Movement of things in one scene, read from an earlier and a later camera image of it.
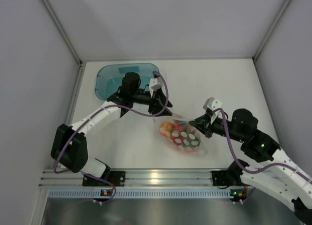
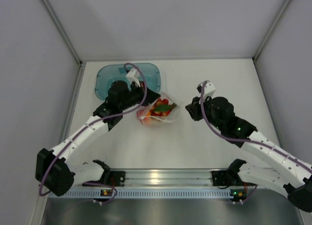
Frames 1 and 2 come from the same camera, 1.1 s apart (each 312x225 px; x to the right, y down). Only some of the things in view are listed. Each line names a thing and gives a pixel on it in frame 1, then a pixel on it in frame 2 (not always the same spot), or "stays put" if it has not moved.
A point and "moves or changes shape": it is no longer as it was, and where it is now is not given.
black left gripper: [159, 98] → [147, 95]
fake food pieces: [183, 136] moves or changes shape
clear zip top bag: [182, 134] moves or changes shape
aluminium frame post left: [48, 8] stays put
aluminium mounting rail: [61, 178] stays put
